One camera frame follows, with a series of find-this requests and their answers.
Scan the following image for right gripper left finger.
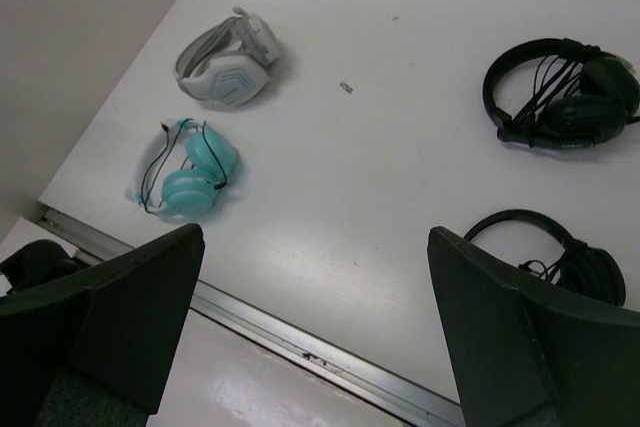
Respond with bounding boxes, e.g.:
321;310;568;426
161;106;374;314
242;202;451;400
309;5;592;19
1;224;204;426

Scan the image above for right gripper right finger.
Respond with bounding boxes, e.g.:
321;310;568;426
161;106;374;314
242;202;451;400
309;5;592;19
427;227;639;426

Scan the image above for teal cat ear headphones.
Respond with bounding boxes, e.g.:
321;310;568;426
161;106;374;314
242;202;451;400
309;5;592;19
125;118;239;220

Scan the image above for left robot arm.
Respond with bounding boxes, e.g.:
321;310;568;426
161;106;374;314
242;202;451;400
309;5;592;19
1;240;81;294

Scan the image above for black unwrapped headphones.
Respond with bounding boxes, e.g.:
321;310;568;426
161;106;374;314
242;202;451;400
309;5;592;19
464;209;626;307

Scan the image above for black wrapped headphones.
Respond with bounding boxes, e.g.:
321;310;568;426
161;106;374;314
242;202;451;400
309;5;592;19
482;38;639;150

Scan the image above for grey white gaming headset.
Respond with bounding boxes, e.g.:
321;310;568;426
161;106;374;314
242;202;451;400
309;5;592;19
173;6;280;107

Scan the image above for small debris on table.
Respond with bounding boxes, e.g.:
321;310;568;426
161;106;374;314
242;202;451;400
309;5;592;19
340;82;353;94

